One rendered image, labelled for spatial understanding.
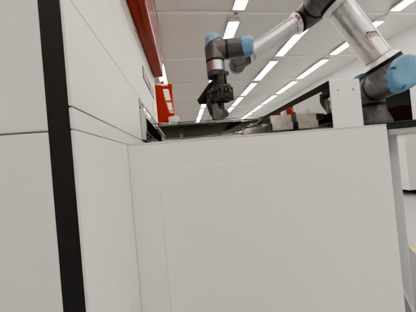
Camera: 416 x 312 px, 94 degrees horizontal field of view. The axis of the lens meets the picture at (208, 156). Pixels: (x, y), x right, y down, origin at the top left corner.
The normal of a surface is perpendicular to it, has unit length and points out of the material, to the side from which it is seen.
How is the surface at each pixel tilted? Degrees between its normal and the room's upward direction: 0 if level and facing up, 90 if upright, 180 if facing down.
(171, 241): 90
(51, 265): 90
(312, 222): 90
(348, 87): 90
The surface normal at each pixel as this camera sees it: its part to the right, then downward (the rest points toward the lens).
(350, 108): 0.12, -0.02
